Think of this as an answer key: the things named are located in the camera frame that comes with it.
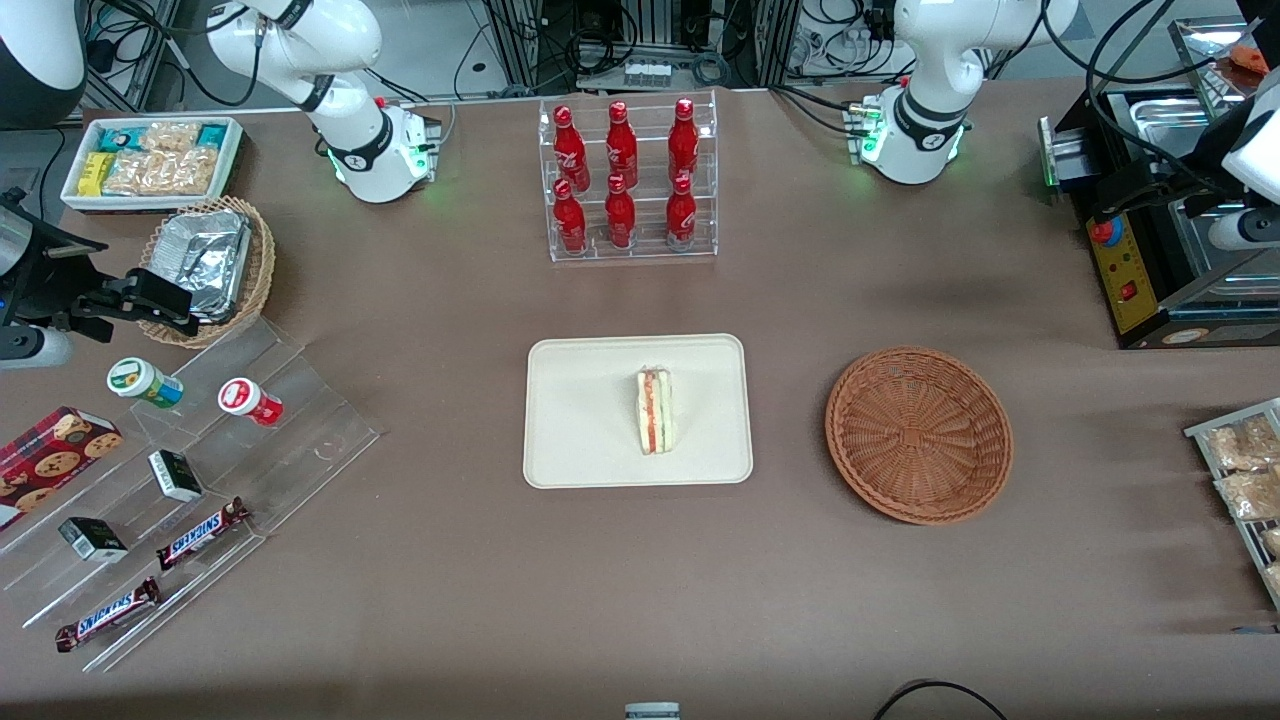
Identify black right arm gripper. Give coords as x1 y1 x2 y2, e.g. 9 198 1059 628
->
5 225 197 344

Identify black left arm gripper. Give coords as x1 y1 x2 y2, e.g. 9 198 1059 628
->
1095 135 1251 223

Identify triangle sandwich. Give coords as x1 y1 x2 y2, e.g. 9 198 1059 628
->
636 367 678 456

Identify light tan wicker basket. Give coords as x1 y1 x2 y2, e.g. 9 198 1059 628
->
138 196 277 349

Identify shiny steel serving tray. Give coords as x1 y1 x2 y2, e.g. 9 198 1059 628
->
1168 15 1280 101

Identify brown round wicker basket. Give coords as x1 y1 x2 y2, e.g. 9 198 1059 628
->
825 346 1014 526

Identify cream rectangular tray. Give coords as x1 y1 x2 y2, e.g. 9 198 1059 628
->
523 334 754 490

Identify green lid yogurt cup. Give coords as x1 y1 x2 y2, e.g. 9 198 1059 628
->
107 357 185 409

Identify black food warmer machine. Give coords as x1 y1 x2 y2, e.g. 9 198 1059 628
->
1038 85 1280 351

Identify stacked aluminium foil trays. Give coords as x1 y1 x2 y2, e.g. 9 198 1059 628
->
150 208 253 321

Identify clear cracker bag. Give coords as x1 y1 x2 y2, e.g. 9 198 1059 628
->
103 148 219 197
138 121 201 154

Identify red lid yogurt cup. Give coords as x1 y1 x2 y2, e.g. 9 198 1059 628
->
218 377 284 428

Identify red chocolate chip cookie box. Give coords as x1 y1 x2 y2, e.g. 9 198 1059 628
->
0 405 124 531

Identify small black carton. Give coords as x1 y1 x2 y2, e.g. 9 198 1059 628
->
58 517 129 563
148 449 204 503

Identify white plastic snack bin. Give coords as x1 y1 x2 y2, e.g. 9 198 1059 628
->
60 116 245 214

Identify clear acrylic stepped display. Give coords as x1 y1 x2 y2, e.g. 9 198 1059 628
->
0 318 381 673

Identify Snickers chocolate bar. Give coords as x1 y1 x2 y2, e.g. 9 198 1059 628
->
155 497 251 571
55 577 163 653

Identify red soda bottle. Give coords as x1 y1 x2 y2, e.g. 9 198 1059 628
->
605 175 637 250
668 98 700 187
666 174 698 248
606 101 639 190
553 179 588 254
553 106 590 192

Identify clear acrylic bottle rack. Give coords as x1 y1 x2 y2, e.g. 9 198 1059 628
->
538 90 719 263

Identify black cable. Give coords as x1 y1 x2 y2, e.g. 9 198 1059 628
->
872 680 1011 720

